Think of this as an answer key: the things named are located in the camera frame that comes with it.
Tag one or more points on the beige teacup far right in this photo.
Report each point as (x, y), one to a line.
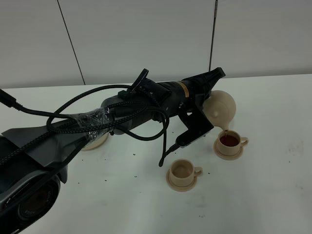
(231, 138)

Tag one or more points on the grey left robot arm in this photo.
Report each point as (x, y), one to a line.
(33, 161)

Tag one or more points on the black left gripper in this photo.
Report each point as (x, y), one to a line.
(175, 97)

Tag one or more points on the beige ceramic teapot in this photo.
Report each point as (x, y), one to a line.
(220, 109)

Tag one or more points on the beige saucer near centre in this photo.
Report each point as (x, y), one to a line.
(180, 189)

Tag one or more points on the beige teacup near centre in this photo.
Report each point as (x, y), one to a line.
(183, 172)

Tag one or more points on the beige teacup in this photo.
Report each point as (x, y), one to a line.
(231, 138)
(183, 172)

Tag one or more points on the beige saucer far right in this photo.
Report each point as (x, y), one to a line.
(227, 153)

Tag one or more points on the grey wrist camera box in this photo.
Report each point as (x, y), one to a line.
(197, 126)

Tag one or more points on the beige round teapot saucer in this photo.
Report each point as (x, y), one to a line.
(97, 143)

